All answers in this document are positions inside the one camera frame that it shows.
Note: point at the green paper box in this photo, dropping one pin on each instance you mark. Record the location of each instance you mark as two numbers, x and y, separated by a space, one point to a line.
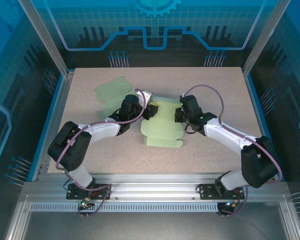
162 125
110 92

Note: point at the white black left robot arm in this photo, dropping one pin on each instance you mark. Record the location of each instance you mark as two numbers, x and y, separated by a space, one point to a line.
70 145

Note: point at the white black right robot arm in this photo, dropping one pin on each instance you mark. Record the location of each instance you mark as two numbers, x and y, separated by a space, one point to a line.
257 162

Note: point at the blue table side trim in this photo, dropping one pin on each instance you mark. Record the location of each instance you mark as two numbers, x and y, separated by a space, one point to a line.
256 105
47 125

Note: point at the small connector with green light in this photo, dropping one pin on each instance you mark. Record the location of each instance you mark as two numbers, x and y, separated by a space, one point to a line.
231 205
84 203

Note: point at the grey metal lower tray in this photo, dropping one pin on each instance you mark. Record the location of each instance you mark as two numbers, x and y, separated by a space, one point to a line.
152 225

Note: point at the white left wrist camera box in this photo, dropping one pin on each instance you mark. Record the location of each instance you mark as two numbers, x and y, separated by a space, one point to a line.
146 95

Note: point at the aluminium side rail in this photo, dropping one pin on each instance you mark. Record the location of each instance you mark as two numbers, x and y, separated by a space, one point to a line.
61 100

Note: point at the aluminium frame rail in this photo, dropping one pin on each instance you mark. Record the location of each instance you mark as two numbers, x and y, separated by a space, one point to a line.
152 187

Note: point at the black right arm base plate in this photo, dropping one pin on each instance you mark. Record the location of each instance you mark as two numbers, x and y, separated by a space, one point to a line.
207 191

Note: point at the aluminium enclosure post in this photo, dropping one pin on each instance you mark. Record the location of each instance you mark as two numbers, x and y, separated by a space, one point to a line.
261 42
51 42

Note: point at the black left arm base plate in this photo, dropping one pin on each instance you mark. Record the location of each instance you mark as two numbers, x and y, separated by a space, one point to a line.
75 192

